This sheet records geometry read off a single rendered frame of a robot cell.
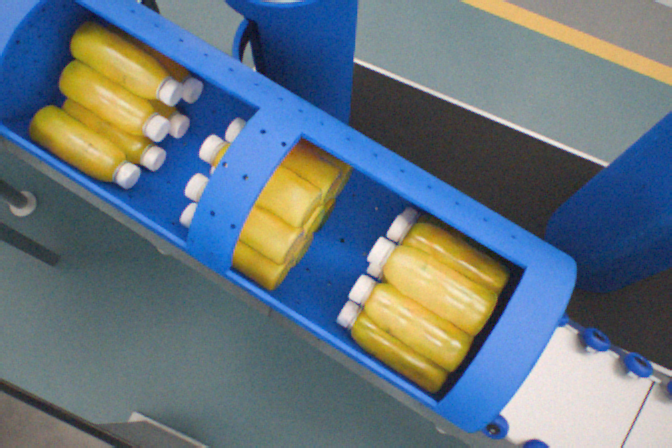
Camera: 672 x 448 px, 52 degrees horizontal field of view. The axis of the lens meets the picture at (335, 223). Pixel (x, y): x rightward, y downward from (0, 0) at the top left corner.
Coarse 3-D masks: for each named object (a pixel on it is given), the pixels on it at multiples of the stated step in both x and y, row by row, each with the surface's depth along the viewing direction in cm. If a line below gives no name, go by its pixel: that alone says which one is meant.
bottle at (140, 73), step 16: (80, 32) 105; (96, 32) 105; (112, 32) 107; (80, 48) 105; (96, 48) 105; (112, 48) 105; (128, 48) 105; (96, 64) 106; (112, 64) 105; (128, 64) 104; (144, 64) 104; (160, 64) 106; (112, 80) 107; (128, 80) 105; (144, 80) 104; (160, 80) 105; (144, 96) 106
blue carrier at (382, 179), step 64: (0, 0) 95; (64, 0) 108; (128, 0) 102; (0, 64) 95; (64, 64) 117; (192, 64) 94; (0, 128) 102; (192, 128) 119; (256, 128) 91; (320, 128) 94; (128, 192) 112; (256, 192) 89; (384, 192) 111; (448, 192) 94; (192, 256) 99; (320, 256) 114; (512, 256) 88; (320, 320) 105; (512, 320) 84; (448, 384) 106; (512, 384) 84
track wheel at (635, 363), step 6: (630, 354) 110; (636, 354) 111; (630, 360) 109; (636, 360) 109; (642, 360) 109; (630, 366) 109; (636, 366) 108; (642, 366) 108; (648, 366) 109; (636, 372) 108; (642, 372) 108; (648, 372) 108
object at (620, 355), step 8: (376, 208) 119; (568, 320) 116; (568, 328) 114; (576, 328) 114; (584, 328) 116; (584, 344) 111; (592, 352) 111; (608, 352) 113; (616, 352) 114; (624, 352) 115; (624, 360) 112; (624, 368) 111; (632, 376) 110; (656, 376) 113; (664, 376) 114; (664, 384) 111; (664, 392) 110
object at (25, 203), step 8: (0, 152) 188; (0, 184) 194; (8, 184) 200; (0, 192) 197; (8, 192) 200; (16, 192) 204; (24, 192) 215; (8, 200) 203; (16, 200) 206; (24, 200) 210; (32, 200) 214; (16, 208) 212; (24, 208) 214; (32, 208) 214; (24, 216) 214
